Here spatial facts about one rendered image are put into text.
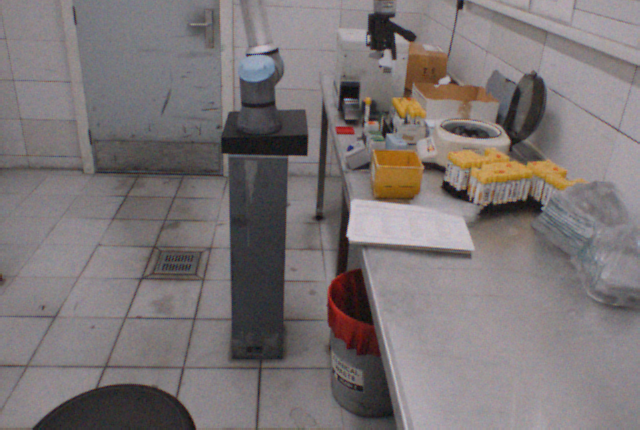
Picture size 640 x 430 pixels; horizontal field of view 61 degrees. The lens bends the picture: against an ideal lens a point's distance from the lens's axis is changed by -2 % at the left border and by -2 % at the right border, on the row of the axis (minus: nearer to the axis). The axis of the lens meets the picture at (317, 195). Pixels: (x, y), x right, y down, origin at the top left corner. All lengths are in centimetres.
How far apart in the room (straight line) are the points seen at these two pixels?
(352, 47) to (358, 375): 126
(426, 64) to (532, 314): 174
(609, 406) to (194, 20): 307
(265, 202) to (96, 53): 211
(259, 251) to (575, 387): 124
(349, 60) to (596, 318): 144
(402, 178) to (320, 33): 216
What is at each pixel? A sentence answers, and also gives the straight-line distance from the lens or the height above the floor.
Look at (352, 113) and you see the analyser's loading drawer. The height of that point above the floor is 92.
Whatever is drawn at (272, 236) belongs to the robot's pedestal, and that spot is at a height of 57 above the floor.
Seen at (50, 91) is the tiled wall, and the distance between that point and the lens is 398.
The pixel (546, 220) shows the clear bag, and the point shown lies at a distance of 152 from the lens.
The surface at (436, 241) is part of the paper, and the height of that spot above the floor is 89.
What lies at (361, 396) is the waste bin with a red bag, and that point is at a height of 11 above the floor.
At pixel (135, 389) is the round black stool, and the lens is 130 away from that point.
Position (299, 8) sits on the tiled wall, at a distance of 357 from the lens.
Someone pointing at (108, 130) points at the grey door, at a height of 31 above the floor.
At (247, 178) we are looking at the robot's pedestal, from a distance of 186.
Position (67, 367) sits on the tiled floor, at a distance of 240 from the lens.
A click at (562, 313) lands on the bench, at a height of 87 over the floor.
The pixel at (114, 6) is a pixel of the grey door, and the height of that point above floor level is 110.
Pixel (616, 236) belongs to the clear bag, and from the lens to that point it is 136.
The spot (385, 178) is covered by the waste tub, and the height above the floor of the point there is 94.
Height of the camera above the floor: 155
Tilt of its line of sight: 26 degrees down
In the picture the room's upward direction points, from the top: 3 degrees clockwise
